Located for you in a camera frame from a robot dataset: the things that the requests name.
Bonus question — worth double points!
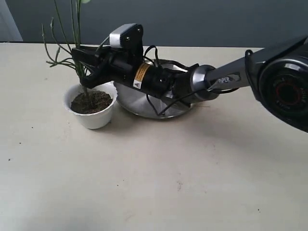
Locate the dark potting soil with fibers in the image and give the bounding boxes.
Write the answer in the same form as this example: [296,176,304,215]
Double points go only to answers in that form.
[70,90,113,115]

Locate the green plant stems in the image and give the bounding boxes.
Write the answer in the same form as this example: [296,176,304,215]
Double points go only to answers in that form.
[41,0,88,81]

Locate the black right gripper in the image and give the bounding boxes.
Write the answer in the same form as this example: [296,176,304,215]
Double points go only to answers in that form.
[71,46,183,99]

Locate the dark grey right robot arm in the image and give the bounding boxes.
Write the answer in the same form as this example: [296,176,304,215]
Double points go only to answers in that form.
[72,36,308,131]

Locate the white scalloped flower pot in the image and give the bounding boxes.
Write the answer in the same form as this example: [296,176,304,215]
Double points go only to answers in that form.
[64,81,117,129]

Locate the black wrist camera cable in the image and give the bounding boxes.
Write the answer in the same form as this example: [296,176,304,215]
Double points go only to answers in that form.
[144,45,193,116]

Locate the round stainless steel plate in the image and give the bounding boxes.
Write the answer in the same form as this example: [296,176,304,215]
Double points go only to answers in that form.
[114,59,199,119]

